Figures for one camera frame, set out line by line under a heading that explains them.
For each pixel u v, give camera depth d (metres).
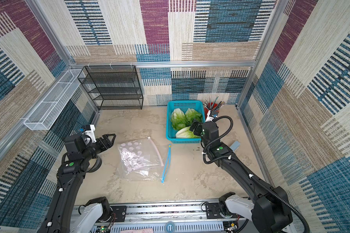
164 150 0.95
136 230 0.69
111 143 0.69
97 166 0.85
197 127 0.70
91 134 0.67
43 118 0.71
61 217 0.41
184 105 1.12
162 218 0.73
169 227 0.70
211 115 0.68
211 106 1.08
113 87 1.08
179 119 1.02
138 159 0.83
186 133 0.95
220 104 1.01
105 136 0.68
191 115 1.02
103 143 0.66
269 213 0.39
